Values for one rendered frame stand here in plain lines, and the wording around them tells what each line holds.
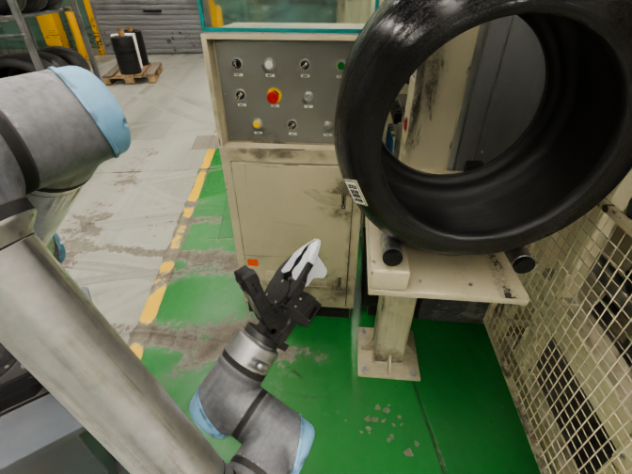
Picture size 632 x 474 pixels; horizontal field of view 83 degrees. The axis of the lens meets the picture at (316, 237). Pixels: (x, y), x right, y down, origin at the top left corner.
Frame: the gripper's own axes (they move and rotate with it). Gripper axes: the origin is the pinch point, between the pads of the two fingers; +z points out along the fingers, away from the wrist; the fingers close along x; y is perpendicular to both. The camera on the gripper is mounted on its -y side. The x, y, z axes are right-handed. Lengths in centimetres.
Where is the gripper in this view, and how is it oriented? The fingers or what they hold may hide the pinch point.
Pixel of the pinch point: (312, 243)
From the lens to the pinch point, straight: 67.7
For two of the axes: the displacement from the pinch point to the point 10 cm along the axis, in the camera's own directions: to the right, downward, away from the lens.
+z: 5.5, -8.2, 1.6
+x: 5.2, 1.8, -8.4
